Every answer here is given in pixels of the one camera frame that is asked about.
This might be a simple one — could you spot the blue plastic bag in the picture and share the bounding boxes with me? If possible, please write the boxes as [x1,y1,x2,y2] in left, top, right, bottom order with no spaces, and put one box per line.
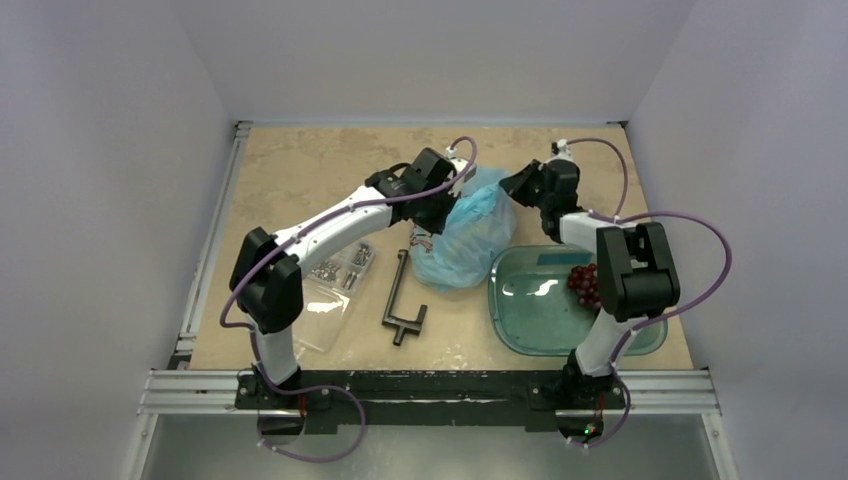
[409,167,517,293]

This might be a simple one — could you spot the red fake grapes bunch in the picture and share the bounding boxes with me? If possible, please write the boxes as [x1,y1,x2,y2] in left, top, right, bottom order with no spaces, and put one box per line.
[566,263,601,314]

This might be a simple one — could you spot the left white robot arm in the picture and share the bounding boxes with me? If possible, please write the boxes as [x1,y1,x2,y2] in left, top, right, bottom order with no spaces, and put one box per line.
[219,146,476,409]

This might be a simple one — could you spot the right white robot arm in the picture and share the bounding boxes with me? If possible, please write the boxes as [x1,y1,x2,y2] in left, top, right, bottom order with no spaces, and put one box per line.
[499,159,680,407]

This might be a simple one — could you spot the teal plastic tray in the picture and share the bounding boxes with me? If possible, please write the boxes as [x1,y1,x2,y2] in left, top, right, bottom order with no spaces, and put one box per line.
[487,243,669,359]

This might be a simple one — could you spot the clear plastic screw box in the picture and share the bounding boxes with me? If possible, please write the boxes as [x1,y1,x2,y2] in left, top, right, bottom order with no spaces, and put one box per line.
[293,240,376,352]

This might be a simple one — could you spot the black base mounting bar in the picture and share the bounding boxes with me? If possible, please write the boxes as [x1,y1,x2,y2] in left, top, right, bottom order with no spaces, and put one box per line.
[234,370,625,438]

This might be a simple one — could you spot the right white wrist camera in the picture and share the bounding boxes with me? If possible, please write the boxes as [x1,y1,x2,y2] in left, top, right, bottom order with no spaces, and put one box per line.
[549,139,574,162]

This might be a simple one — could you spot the black metal bracket tool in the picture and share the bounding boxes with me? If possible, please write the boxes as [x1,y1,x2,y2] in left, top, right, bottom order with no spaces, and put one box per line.
[380,248,429,348]

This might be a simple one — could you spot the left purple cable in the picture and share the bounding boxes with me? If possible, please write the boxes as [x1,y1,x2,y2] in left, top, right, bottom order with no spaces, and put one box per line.
[218,135,480,464]

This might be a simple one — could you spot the aluminium frame rail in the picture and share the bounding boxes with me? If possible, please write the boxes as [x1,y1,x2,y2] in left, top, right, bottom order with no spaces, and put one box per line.
[136,370,720,415]

